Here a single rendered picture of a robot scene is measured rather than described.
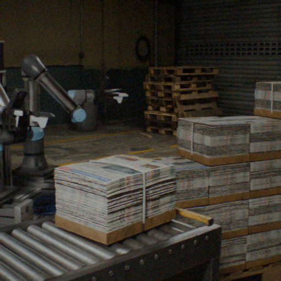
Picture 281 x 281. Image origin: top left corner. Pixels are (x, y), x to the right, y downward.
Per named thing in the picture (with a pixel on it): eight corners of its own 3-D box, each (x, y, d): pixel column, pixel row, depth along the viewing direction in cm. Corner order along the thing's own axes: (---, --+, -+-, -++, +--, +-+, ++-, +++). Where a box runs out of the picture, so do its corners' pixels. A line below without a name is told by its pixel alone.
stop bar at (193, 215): (140, 199, 218) (140, 195, 218) (214, 222, 186) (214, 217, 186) (135, 200, 216) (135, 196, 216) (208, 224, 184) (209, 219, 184)
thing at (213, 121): (177, 119, 299) (177, 117, 299) (215, 117, 312) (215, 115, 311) (210, 127, 267) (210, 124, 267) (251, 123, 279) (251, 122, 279)
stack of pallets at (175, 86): (183, 125, 1051) (184, 66, 1029) (218, 130, 986) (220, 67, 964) (141, 132, 957) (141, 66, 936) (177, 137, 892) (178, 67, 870)
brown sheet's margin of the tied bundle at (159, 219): (124, 204, 208) (124, 194, 208) (175, 218, 189) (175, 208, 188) (97, 212, 197) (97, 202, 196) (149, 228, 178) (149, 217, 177)
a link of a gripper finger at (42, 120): (55, 128, 182) (32, 127, 182) (56, 113, 181) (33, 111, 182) (53, 129, 179) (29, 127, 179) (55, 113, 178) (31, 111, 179)
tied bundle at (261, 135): (215, 151, 317) (217, 117, 313) (252, 148, 328) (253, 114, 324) (249, 162, 282) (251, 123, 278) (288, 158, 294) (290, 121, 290)
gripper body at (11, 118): (33, 131, 181) (13, 128, 188) (34, 108, 180) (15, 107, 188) (16, 131, 175) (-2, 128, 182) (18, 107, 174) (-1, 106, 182)
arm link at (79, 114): (31, 49, 256) (92, 114, 269) (31, 50, 267) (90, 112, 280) (15, 64, 256) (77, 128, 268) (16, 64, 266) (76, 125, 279)
